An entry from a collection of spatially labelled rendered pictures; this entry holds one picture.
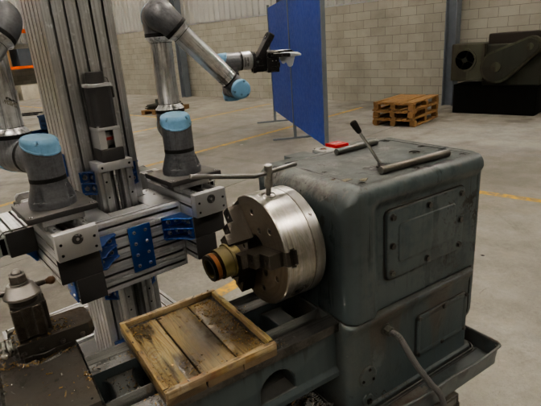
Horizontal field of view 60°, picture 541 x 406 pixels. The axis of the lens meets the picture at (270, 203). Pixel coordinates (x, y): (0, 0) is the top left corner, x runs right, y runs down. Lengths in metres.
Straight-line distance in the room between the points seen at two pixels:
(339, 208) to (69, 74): 1.10
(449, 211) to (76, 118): 1.32
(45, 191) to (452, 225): 1.29
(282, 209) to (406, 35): 11.09
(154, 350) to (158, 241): 0.63
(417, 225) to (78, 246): 1.03
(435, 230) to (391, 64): 10.99
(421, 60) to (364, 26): 1.77
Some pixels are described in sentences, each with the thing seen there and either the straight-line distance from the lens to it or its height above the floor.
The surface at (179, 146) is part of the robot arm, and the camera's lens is 1.82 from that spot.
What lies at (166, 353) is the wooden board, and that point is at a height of 0.89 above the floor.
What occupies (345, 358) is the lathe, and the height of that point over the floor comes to 0.76.
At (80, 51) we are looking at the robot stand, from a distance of 1.86.
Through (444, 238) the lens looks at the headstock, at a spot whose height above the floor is 1.02.
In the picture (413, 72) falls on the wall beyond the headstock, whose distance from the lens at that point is 12.12.
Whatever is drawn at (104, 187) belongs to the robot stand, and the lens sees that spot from 1.84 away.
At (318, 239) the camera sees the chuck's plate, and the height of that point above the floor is 1.13.
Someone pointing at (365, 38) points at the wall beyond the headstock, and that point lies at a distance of 12.72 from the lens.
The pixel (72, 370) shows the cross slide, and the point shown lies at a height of 0.97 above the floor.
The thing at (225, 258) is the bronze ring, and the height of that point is 1.10.
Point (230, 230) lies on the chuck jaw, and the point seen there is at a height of 1.15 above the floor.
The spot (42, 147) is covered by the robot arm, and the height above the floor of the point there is 1.37.
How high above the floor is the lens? 1.62
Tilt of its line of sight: 19 degrees down
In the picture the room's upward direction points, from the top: 4 degrees counter-clockwise
